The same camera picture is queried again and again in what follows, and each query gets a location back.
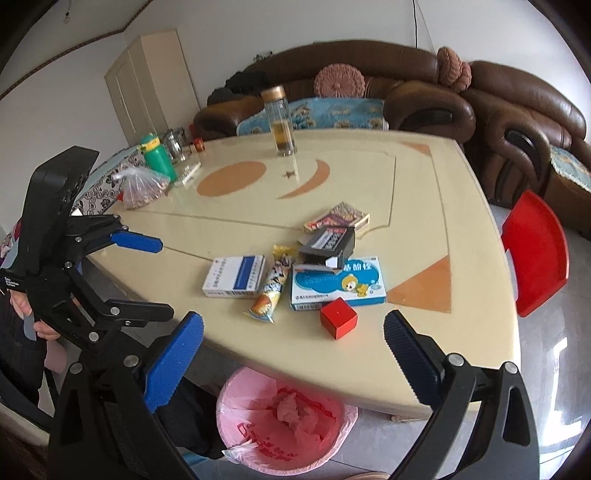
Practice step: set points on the clear glass jar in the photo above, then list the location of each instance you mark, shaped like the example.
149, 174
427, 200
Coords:
175, 145

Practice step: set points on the person's black jacket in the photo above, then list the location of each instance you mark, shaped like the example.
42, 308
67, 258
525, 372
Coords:
14, 360

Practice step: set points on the black and white floral cloth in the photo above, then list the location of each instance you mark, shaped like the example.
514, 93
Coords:
104, 184

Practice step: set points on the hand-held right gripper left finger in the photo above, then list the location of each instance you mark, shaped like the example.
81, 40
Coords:
175, 364

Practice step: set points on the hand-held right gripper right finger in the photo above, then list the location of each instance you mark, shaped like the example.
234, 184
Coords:
411, 360

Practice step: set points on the pink knitted ball cushion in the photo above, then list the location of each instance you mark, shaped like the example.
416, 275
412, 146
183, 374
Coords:
464, 78
448, 64

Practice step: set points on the green plastic bottle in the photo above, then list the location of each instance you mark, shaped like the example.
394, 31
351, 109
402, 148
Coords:
159, 159

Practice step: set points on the red cube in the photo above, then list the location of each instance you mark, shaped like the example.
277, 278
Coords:
338, 318

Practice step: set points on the brown leather armchair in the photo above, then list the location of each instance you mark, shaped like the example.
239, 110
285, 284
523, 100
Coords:
521, 106

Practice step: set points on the blue armchair seat cover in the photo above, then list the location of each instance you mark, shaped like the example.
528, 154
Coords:
575, 166

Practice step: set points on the blue cartoon medicine box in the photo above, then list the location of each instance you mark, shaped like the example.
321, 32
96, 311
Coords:
341, 286

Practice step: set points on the person's left hand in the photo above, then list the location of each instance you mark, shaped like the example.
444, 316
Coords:
21, 303

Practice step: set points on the white and blue medicine box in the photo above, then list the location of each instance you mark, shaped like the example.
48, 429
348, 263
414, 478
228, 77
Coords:
233, 277

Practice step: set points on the pink round knitted cushion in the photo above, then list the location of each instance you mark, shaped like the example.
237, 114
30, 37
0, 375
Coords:
339, 79

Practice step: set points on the clear plastic bag of nuts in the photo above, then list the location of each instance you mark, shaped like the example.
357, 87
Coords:
141, 189

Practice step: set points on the blue floral sofa cover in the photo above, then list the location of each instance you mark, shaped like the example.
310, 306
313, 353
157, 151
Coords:
318, 115

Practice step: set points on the glass bottle with gold cap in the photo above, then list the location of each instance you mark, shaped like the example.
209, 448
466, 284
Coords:
279, 124

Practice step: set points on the black cardboard box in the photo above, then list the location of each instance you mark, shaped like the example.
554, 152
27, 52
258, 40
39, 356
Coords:
325, 242

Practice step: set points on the playing card box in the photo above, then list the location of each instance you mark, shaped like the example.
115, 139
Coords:
339, 214

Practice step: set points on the person's black pants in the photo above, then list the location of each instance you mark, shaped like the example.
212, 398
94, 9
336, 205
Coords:
189, 415

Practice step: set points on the yellow snack wrapper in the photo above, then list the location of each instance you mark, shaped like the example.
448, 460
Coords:
270, 290

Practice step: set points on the small red-capped bottle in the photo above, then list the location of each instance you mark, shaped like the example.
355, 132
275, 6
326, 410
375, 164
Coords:
199, 146

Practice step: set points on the cream wardrobe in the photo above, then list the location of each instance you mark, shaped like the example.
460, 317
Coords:
152, 87

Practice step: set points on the brown leather sofa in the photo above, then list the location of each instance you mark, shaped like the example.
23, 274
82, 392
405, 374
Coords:
415, 99

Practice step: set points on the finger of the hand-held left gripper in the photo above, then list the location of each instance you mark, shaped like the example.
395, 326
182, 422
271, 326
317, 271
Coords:
138, 312
136, 242

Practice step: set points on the red plastic chair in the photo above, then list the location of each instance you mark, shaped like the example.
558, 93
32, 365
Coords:
538, 249

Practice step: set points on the dark clothes pile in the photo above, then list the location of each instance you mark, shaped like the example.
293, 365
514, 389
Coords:
235, 85

